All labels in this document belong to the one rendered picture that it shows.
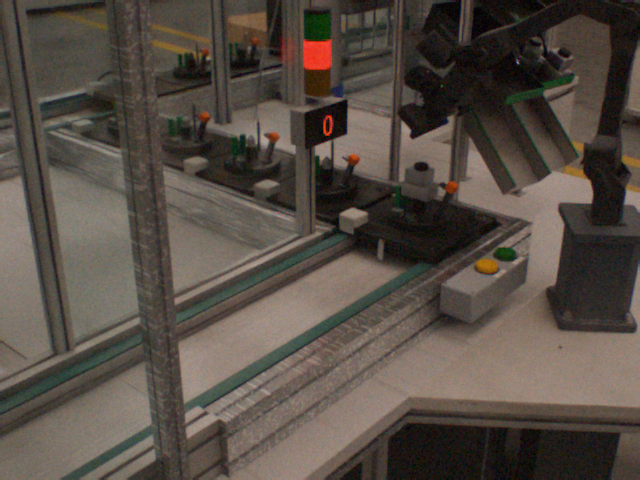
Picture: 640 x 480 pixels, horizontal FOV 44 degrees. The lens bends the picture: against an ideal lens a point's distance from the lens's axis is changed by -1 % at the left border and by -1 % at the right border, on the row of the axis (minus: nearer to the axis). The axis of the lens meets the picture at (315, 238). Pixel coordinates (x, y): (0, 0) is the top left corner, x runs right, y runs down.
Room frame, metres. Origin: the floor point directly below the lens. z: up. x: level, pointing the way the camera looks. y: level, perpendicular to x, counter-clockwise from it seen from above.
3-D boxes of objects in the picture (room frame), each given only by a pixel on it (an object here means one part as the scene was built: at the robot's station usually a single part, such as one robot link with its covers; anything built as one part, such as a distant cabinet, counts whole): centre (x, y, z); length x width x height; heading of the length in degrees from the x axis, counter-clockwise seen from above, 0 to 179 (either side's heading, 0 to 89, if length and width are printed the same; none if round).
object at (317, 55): (1.47, 0.00, 1.33); 0.05 x 0.05 x 0.05
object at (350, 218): (1.53, -0.08, 0.97); 0.05 x 0.05 x 0.04; 49
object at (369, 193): (1.70, -0.02, 1.01); 0.24 x 0.24 x 0.13; 49
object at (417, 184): (1.54, -0.21, 1.06); 0.08 x 0.04 x 0.07; 49
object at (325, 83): (1.47, 0.00, 1.28); 0.05 x 0.05 x 0.05
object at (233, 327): (1.33, 0.00, 0.91); 0.84 x 0.28 x 0.10; 139
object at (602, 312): (1.34, -0.54, 0.96); 0.15 x 0.15 x 0.20; 85
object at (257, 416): (1.23, -0.15, 0.91); 0.89 x 0.06 x 0.11; 139
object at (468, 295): (1.33, -0.32, 0.93); 0.21 x 0.07 x 0.06; 139
